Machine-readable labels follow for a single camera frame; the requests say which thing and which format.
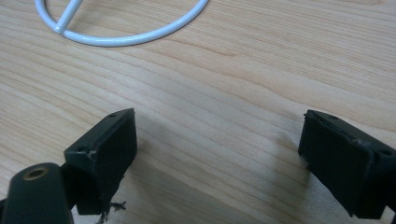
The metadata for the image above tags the white metal wire stand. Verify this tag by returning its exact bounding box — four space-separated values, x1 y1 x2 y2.
34 0 209 48

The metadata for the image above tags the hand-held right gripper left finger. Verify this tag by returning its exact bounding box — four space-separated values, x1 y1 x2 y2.
64 107 138 217

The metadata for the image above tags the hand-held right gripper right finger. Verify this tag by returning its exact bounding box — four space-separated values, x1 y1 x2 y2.
297 108 396 220

